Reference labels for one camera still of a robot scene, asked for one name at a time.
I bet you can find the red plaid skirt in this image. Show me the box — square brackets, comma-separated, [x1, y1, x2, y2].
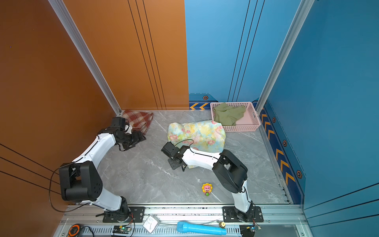
[122, 110, 154, 135]

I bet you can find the floral pastel skirt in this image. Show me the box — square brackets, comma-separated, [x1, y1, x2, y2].
[167, 120, 226, 153]

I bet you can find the pink perforated plastic basket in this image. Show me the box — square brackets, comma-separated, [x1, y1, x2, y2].
[210, 102, 261, 132]

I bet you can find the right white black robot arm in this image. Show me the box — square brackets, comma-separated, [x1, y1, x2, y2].
[161, 142, 256, 222]

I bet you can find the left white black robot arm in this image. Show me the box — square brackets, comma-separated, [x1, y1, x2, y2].
[58, 128, 146, 222]

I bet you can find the yellow sunflower toy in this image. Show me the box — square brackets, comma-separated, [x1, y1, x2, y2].
[202, 183, 213, 197]

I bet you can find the olive green skirt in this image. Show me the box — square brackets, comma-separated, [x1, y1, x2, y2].
[213, 103, 246, 126]

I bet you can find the cyan toy microphone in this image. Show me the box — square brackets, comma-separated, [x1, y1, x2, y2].
[177, 221, 227, 236]

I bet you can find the white square card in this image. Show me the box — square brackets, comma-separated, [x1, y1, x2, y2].
[143, 215, 160, 234]

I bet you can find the left green circuit board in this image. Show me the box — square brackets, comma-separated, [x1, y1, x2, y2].
[112, 225, 132, 236]

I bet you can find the green circuit board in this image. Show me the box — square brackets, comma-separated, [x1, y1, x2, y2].
[112, 225, 132, 236]
[246, 224, 262, 232]

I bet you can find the right green circuit board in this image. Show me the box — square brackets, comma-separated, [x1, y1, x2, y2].
[246, 224, 262, 232]

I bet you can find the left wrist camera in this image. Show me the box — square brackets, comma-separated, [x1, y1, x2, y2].
[111, 117, 126, 131]

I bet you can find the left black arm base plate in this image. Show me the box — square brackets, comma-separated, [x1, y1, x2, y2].
[102, 206, 145, 223]

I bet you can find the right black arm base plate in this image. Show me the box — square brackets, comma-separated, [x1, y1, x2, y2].
[222, 205, 264, 223]

